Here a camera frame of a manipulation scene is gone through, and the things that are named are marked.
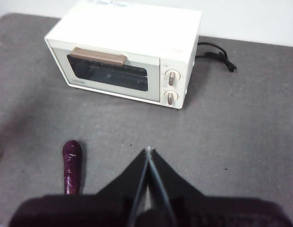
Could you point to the cream Toshiba toaster oven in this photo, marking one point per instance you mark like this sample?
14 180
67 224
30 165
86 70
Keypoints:
127 30

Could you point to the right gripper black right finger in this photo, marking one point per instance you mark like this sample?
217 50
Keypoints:
170 182

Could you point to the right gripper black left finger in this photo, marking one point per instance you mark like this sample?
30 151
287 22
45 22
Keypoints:
127 182

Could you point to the cream oven knob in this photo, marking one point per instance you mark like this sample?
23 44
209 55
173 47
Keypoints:
172 78
171 97

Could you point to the purple eggplant with green stem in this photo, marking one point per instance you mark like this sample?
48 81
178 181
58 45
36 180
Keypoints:
71 163

